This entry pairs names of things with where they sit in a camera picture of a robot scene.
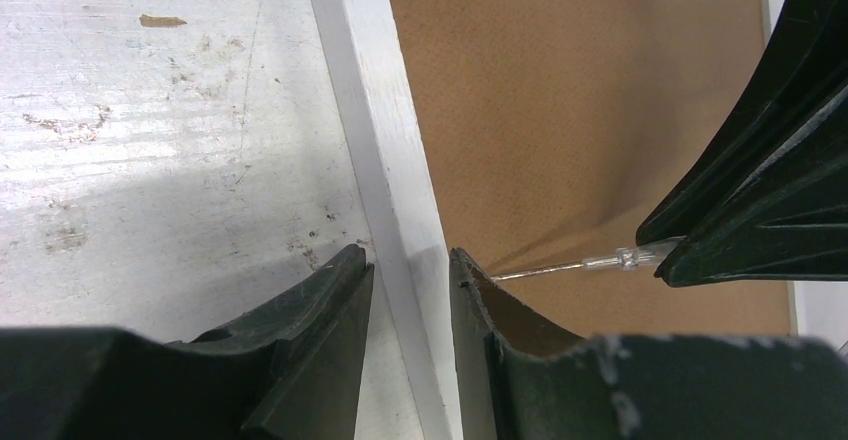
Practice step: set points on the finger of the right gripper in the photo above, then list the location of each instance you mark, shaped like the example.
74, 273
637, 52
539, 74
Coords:
767, 199

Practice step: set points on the white picture frame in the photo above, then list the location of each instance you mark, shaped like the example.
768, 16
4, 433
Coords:
525, 131

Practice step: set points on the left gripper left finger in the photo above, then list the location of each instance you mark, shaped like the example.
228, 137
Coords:
289, 369

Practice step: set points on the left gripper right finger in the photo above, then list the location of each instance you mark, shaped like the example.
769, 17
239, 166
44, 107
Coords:
521, 376

